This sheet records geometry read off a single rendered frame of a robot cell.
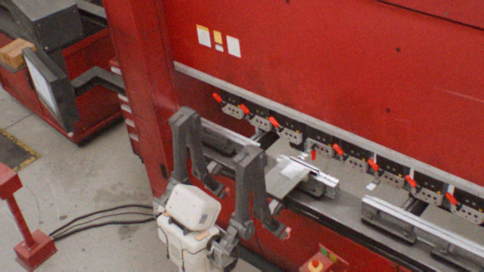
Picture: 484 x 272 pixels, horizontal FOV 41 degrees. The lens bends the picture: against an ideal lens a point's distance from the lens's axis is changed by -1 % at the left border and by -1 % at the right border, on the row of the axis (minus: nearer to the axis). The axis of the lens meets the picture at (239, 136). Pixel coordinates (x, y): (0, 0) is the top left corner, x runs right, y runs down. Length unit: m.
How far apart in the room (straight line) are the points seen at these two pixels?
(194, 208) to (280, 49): 0.87
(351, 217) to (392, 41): 1.12
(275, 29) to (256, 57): 0.24
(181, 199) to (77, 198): 2.30
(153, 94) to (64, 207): 1.66
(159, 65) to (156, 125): 0.39
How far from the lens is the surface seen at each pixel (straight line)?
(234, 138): 3.83
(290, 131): 3.41
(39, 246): 4.75
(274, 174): 3.53
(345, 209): 3.50
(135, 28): 3.53
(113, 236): 4.79
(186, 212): 2.93
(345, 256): 3.62
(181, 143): 3.03
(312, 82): 3.11
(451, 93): 2.72
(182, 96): 3.96
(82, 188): 5.23
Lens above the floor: 3.42
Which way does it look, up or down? 40 degrees down
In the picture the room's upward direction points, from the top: 7 degrees counter-clockwise
